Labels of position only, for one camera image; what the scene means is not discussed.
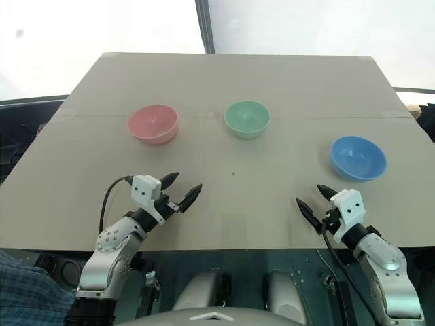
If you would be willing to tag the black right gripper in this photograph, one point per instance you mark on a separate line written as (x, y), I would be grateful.
(332, 220)

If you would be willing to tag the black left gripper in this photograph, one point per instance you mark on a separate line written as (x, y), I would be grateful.
(163, 208)

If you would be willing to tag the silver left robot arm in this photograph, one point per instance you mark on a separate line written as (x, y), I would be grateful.
(108, 254)

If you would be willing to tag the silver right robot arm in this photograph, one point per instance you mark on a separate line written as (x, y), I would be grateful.
(384, 268)

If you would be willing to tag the blue plastic bowl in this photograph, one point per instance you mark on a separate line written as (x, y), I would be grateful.
(358, 158)

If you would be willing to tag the pink plastic bowl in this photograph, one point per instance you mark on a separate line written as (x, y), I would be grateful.
(153, 124)

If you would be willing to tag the rounded grey robot leg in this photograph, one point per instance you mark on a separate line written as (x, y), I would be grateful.
(285, 292)
(200, 288)

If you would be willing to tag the green plastic bowl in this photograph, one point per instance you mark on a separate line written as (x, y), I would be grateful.
(247, 119)

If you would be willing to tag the grey robot torso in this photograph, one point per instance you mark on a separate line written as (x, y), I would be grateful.
(217, 314)

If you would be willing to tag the tan object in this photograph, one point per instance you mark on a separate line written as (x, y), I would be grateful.
(414, 110)

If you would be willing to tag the dark round object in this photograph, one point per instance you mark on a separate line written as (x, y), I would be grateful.
(70, 269)

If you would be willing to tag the dark vertical pole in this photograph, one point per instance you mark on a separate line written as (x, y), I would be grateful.
(205, 27)

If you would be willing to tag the blue plaid cloth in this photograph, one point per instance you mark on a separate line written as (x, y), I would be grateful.
(30, 292)

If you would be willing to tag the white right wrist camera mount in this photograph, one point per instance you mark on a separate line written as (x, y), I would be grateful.
(350, 207)

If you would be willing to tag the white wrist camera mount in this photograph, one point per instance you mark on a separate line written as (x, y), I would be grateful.
(144, 190)
(350, 207)

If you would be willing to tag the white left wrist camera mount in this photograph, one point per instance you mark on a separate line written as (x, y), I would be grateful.
(144, 190)

